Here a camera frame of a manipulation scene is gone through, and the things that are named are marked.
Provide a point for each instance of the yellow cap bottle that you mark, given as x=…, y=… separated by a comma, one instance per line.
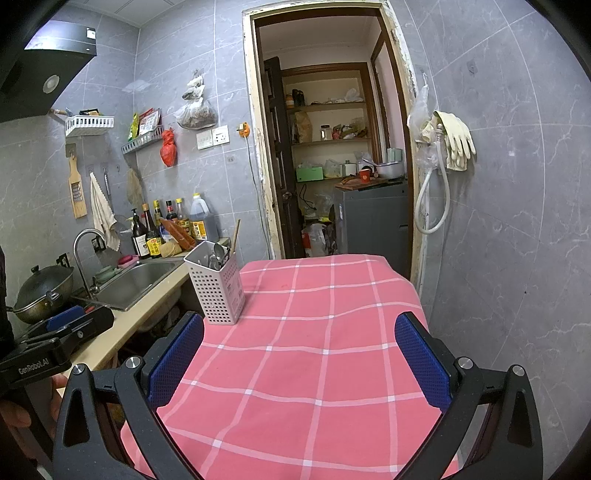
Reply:
x=182, y=214

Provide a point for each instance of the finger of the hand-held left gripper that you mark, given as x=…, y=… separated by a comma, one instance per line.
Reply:
x=92, y=327
x=64, y=317

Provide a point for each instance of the cream towel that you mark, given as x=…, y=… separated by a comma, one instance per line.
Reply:
x=104, y=212

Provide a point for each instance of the wooden door frame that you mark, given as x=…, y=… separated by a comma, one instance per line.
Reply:
x=253, y=138

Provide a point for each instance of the orange brown packet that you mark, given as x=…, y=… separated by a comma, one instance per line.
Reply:
x=180, y=237

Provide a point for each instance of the grey small fridge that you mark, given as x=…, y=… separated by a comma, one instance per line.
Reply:
x=374, y=230

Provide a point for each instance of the wooden chopstick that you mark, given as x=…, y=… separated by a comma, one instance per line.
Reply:
x=237, y=235

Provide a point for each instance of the soy sauce bottle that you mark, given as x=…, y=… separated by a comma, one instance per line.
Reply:
x=153, y=242

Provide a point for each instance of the cooking oil jug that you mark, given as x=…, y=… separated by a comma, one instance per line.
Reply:
x=203, y=221

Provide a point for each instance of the white wall basket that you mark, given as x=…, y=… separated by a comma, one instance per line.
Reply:
x=90, y=125

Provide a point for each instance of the red cup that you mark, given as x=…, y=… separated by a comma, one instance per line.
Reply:
x=365, y=176

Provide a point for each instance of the green snack packet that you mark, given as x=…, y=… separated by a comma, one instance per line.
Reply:
x=134, y=127

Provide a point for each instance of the tan wrapped bundle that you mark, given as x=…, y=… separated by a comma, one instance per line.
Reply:
x=171, y=249

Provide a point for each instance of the white pot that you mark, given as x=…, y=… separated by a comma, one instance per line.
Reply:
x=390, y=168

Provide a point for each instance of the pink checked tablecloth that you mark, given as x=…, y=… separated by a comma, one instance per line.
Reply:
x=314, y=369

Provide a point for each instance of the wooden shelf unit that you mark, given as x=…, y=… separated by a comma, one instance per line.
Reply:
x=332, y=106

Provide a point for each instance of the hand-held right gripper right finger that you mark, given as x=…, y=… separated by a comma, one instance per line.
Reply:
x=422, y=364

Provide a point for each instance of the dark wooden door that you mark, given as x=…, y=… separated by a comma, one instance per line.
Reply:
x=281, y=161

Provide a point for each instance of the red cap dark bottle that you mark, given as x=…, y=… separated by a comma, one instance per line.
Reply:
x=171, y=211

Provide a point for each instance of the black range hood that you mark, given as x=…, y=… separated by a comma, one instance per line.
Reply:
x=41, y=69

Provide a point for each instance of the green soap dish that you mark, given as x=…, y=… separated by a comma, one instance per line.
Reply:
x=107, y=273

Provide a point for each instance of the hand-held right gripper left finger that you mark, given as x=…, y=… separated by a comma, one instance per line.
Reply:
x=178, y=364

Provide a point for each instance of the tan loofah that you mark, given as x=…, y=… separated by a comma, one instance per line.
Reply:
x=135, y=189

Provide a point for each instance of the red plastic bag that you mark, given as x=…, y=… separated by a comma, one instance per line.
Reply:
x=168, y=150

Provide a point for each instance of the black wok with lid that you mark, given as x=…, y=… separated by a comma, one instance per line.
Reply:
x=44, y=290

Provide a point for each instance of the white wall socket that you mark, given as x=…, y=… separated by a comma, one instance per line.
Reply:
x=220, y=135

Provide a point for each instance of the clear plastic wall bag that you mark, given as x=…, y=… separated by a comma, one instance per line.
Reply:
x=421, y=124

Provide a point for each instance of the wooden grater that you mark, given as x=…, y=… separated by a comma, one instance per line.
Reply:
x=77, y=194

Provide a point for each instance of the red white seasoning packet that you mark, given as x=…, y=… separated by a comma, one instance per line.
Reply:
x=150, y=122

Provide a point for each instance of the cream rubber gloves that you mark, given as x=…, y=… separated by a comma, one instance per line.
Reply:
x=457, y=138

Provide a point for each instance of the white wall switch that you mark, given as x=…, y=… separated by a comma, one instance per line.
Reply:
x=205, y=140

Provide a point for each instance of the glass jar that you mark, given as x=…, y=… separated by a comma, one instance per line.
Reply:
x=326, y=133

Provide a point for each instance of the clear bag of dried goods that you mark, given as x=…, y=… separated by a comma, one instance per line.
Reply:
x=196, y=115

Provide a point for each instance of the grey wall rack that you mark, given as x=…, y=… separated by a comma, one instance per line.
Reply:
x=143, y=142

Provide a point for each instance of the person's left hand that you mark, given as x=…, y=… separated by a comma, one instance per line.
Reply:
x=60, y=392

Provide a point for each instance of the beige kitchen counter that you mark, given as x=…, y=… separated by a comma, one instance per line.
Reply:
x=161, y=286

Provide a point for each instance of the steel faucet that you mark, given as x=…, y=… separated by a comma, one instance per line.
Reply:
x=78, y=249

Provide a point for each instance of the steel sink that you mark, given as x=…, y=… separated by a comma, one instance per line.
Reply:
x=138, y=281

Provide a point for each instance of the black pump bottle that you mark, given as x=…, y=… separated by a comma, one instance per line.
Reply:
x=139, y=240

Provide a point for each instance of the pink sponge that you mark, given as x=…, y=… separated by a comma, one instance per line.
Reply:
x=128, y=261

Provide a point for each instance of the small white plastic bag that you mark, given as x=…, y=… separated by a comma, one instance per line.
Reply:
x=194, y=87

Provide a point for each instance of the wooden cutting board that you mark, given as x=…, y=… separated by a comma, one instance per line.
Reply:
x=353, y=183

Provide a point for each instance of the brown inner door frame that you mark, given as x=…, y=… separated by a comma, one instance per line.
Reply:
x=378, y=92

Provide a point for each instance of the white perforated utensil holder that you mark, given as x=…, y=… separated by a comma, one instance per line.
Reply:
x=217, y=295

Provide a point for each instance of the green box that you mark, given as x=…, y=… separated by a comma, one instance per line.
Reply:
x=309, y=174

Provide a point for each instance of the black wall socket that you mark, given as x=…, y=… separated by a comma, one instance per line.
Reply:
x=97, y=243

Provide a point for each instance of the hanging metal utensil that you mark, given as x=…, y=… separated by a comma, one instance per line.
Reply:
x=107, y=184

